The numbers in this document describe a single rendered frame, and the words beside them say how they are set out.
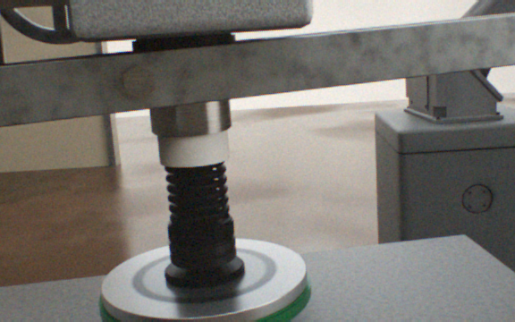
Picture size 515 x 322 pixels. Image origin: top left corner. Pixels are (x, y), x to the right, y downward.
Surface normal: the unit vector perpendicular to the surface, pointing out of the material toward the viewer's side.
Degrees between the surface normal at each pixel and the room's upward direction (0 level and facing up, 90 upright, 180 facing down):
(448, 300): 0
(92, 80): 90
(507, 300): 0
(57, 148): 90
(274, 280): 0
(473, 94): 90
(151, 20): 90
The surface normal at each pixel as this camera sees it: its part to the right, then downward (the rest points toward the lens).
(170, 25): 0.25, 0.54
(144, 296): -0.07, -0.98
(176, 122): -0.24, 0.22
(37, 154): -0.01, 0.21
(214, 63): 0.25, 0.18
